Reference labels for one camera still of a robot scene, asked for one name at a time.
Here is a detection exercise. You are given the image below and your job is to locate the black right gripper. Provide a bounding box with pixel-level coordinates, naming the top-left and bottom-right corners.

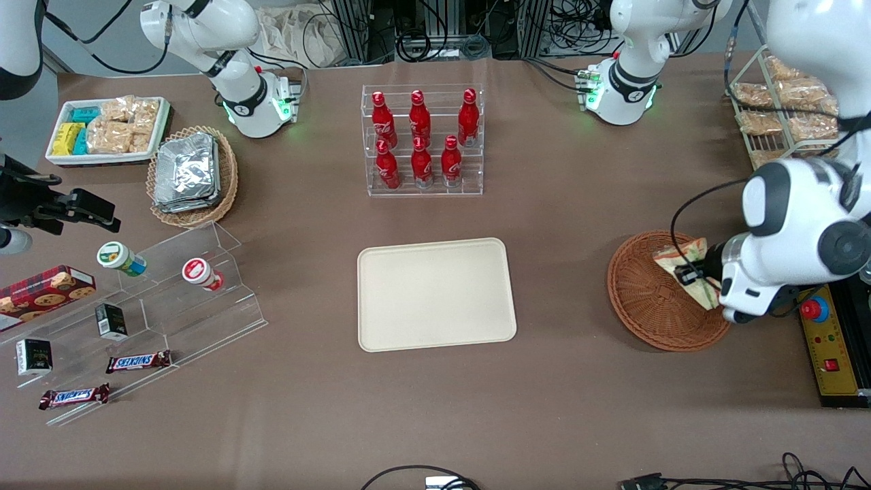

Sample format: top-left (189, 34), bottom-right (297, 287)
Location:
top-left (0, 155), bottom-right (122, 236)

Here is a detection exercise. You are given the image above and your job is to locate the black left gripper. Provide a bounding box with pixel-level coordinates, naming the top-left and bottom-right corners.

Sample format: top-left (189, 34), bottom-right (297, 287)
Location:
top-left (674, 238), bottom-right (733, 287)

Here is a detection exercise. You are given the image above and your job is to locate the triangle sandwich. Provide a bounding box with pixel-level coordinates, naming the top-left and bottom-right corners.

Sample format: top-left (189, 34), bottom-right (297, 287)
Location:
top-left (653, 237), bottom-right (722, 311)

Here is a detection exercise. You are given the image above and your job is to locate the white rectangular snack tray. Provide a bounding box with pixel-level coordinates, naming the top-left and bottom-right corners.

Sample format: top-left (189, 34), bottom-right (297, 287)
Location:
top-left (45, 96), bottom-right (172, 167)

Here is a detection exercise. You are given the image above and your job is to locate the brown round wicker basket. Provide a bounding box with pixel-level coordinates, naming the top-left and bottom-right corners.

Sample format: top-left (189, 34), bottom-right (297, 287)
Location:
top-left (607, 231), bottom-right (733, 353)

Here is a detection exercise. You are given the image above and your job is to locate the light oval wicker basket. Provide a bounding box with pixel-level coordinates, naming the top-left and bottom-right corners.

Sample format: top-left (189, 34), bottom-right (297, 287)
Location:
top-left (146, 125), bottom-right (239, 229)

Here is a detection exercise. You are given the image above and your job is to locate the cream plastic tray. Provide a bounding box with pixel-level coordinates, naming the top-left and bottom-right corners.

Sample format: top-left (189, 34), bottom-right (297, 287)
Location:
top-left (357, 237), bottom-right (518, 353)

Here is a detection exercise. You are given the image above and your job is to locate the green lid yogurt cup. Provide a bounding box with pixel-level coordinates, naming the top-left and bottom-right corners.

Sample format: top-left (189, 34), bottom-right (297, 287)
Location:
top-left (97, 241), bottom-right (148, 278)

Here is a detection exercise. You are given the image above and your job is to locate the silver foil pouch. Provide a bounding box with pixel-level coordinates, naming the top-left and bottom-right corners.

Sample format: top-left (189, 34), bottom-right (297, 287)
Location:
top-left (153, 136), bottom-right (223, 214)
top-left (155, 133), bottom-right (218, 205)

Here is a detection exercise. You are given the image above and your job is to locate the red plaid cookie box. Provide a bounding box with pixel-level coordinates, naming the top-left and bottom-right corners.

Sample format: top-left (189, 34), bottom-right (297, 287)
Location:
top-left (0, 265), bottom-right (97, 333)

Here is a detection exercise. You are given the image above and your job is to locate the small black carton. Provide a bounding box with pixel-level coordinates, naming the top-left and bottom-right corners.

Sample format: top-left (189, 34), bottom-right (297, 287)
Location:
top-left (16, 338), bottom-right (53, 377)
top-left (95, 303), bottom-right (129, 341)

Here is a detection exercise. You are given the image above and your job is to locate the red lid yogurt cup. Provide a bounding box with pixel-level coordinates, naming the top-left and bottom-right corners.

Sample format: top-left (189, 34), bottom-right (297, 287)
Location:
top-left (182, 257), bottom-right (225, 293)

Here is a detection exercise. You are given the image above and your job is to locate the clear acrylic stepped shelf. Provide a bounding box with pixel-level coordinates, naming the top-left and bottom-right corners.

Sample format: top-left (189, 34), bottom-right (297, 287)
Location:
top-left (0, 221), bottom-right (268, 427)

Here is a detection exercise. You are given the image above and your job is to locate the black machine with yellow panel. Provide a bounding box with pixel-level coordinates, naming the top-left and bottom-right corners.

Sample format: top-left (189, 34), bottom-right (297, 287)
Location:
top-left (795, 272), bottom-right (871, 409)

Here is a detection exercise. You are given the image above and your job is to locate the snickers bar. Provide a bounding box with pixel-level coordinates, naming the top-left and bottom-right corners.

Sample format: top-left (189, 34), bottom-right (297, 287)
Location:
top-left (39, 383), bottom-right (110, 410)
top-left (105, 350), bottom-right (172, 374)

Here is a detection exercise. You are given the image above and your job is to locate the red cola bottle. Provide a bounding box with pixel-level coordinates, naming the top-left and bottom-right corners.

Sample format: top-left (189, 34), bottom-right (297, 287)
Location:
top-left (440, 135), bottom-right (464, 188)
top-left (409, 89), bottom-right (432, 144)
top-left (376, 140), bottom-right (401, 191)
top-left (371, 91), bottom-right (398, 148)
top-left (411, 136), bottom-right (434, 189)
top-left (457, 88), bottom-right (480, 148)

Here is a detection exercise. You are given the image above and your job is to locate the clear acrylic bottle rack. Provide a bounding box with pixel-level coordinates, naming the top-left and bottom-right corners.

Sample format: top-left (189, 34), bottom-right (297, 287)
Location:
top-left (361, 84), bottom-right (484, 197)

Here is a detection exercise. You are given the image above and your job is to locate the beige cloth bag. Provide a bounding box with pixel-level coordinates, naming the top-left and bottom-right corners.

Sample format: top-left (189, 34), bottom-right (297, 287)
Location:
top-left (257, 5), bottom-right (341, 69)

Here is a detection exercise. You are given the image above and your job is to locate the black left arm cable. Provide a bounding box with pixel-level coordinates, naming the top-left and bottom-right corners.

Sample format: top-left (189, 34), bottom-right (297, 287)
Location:
top-left (670, 178), bottom-right (751, 273)

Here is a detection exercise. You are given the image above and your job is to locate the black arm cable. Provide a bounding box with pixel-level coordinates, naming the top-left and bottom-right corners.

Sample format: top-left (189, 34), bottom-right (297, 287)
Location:
top-left (41, 0), bottom-right (172, 76)
top-left (670, 178), bottom-right (751, 273)

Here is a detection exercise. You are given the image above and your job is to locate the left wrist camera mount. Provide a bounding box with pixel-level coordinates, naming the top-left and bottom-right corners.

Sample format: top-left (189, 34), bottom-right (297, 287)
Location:
top-left (763, 284), bottom-right (805, 321)

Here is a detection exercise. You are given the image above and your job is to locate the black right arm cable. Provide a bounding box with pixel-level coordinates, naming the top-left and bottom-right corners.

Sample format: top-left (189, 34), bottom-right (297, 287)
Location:
top-left (41, 0), bottom-right (172, 76)

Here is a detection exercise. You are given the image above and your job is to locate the white wire rack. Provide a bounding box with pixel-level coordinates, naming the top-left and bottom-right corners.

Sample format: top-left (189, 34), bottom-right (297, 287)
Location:
top-left (725, 42), bottom-right (851, 171)

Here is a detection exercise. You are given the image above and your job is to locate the black tangled cable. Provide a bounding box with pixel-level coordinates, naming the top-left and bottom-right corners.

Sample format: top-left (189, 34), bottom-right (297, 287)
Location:
top-left (660, 452), bottom-right (871, 490)

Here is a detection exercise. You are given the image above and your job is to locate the aluminium frame post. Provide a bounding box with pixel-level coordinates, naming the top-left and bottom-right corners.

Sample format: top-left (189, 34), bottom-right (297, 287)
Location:
top-left (521, 0), bottom-right (553, 59)
top-left (330, 0), bottom-right (372, 64)

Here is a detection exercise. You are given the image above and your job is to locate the black looped cable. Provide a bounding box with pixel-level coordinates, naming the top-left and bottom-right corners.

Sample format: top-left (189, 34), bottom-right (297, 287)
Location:
top-left (360, 465), bottom-right (481, 490)

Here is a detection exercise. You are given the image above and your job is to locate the coiled black cable bundle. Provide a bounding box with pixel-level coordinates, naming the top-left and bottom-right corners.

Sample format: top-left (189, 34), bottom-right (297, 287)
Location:
top-left (395, 27), bottom-right (492, 63)

